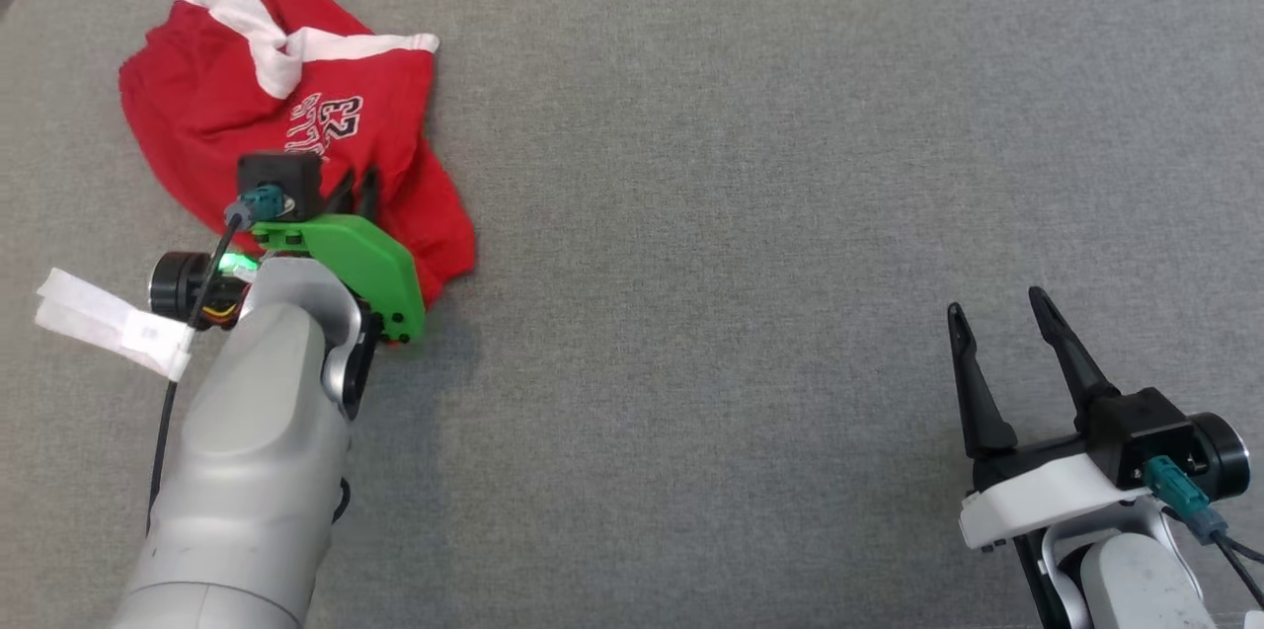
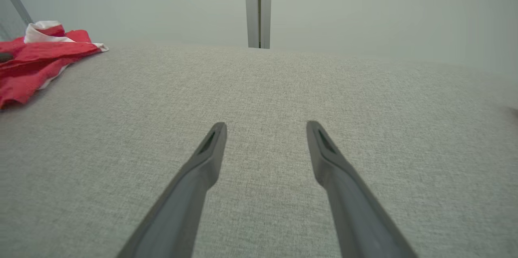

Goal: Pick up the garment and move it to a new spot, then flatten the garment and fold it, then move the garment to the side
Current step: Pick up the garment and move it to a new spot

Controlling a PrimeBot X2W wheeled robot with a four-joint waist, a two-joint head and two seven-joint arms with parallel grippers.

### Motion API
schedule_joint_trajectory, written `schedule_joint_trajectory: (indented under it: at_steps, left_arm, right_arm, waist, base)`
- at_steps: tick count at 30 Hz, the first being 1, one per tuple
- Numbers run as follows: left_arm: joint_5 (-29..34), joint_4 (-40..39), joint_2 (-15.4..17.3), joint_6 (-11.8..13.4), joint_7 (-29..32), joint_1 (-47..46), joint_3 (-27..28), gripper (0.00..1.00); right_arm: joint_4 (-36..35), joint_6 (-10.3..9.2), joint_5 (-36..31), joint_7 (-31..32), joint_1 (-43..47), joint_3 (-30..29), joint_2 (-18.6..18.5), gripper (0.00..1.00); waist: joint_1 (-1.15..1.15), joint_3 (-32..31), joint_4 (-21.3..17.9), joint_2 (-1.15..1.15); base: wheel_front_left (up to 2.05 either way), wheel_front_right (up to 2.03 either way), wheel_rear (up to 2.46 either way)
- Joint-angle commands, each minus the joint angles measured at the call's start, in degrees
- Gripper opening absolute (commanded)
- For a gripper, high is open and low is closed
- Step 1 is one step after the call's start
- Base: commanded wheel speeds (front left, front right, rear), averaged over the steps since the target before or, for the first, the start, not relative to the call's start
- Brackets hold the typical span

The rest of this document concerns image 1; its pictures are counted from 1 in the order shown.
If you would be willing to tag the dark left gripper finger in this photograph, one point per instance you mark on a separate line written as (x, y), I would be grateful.
(341, 199)
(370, 195)

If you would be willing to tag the red shorts small 23 print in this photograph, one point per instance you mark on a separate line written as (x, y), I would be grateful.
(197, 86)

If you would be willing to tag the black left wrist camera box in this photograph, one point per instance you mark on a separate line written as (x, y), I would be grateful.
(281, 175)

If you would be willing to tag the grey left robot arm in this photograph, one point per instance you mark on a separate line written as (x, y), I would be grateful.
(247, 461)

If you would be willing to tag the white tape label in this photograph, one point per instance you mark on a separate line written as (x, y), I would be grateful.
(99, 318)

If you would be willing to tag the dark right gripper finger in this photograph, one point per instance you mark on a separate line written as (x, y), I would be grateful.
(983, 412)
(1071, 362)

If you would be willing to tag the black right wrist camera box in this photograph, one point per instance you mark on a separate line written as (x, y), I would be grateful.
(1136, 432)

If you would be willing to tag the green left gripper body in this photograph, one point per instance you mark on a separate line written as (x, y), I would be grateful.
(365, 259)

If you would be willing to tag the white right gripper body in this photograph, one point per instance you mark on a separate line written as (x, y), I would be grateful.
(1037, 501)

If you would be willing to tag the grey fabric sofa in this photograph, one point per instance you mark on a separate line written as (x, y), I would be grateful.
(741, 214)

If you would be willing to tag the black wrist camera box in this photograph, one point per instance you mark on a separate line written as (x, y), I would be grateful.
(281, 175)
(1136, 432)

